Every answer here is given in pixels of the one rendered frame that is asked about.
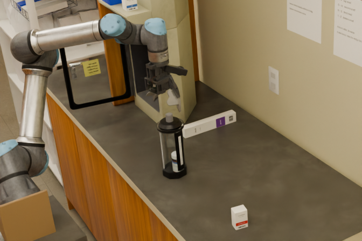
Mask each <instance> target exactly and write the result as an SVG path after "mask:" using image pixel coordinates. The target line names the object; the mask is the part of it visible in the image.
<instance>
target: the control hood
mask: <svg viewBox="0 0 362 241"><path fill-rule="evenodd" d="M98 1H99V3H101V4H102V5H104V6H105V7H106V8H108V9H110V10H112V11H113V12H115V13H116V14H118V15H119V16H121V17H123V18H124V19H126V20H128V21H130V22H131V23H133V24H145V21H146V20H148V19H150V18H152V14H151V11H150V10H148V9H146V8H144V7H143V6H141V5H139V4H137V7H138V9H136V10H131V11H126V10H124V9H123V7H122V3H120V4H115V5H109V4H107V3H106V2H104V1H103V0H98Z"/></svg>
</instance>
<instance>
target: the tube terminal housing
mask: <svg viewBox="0 0 362 241"><path fill-rule="evenodd" d="M137 4H139V5H141V6H143V7H144V8H146V9H148V10H150V11H151V14H152V18H161V19H163V20H164V21H165V26H166V30H167V40H168V50H169V64H168V65H174V66H182V67H184V69H187V70H188V71H187V75H186V76H184V75H181V76H179V75H177V74H173V73H170V75H171V76H172V77H173V79H174V82H175V83H176V85H177V87H178V90H179V93H180V100H181V112H179V111H178V109H177V105H172V106H168V105H167V103H166V102H167V100H168V98H169V97H168V94H167V91H168V90H170V89H168V90H166V92H165V93H163V94H160V95H158V100H159V110H160V112H157V111H156V110H155V109H154V108H153V107H151V106H150V105H149V104H148V103H147V102H145V101H144V100H143V99H141V98H140V97H139V96H138V95H137V93H136V88H135V93H136V97H135V96H134V98H135V105H136V106H138V107H139V108H140V109H141V110H142V111H143V112H144V113H146V114H147V115H148V116H149V117H150V118H151V119H153V120H154V121H155V122H156V123H158V122H159V121H160V120H161V119H163V118H165V117H166V116H165V114H166V113H168V112H170V113H172V114H173V117H177V118H179V119H181V120H183V122H184V123H186V121H187V119H188V117H189V116H190V114H191V112H192V110H193V109H194V107H195V106H196V104H197V102H196V89H195V81H194V68H193V55H192V41H191V28H190V15H189V2H188V0H137ZM129 46H130V45H129ZM130 54H131V50H130ZM131 63H132V58H131ZM132 68H133V63H132ZM133 75H134V71H133ZM134 84H135V80H134Z"/></svg>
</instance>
